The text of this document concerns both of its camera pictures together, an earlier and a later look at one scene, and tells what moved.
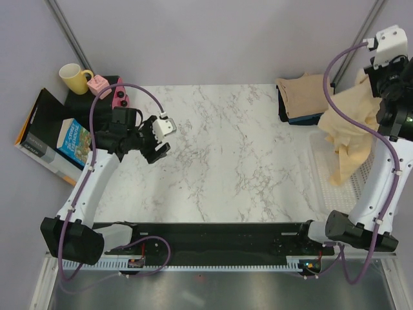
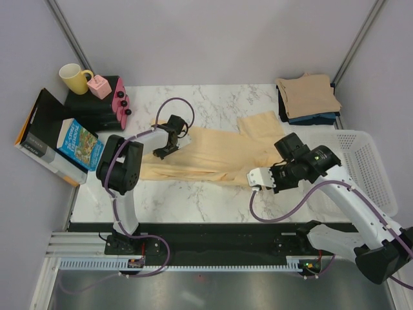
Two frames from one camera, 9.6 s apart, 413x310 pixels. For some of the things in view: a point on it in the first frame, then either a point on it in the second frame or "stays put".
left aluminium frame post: x=77 y=50 stays put
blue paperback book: x=74 y=140 stays put
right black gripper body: x=393 y=71 to x=284 y=177
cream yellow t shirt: x=357 y=103 to x=223 y=154
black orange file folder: x=39 y=138 stays put
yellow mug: x=74 y=79 stays put
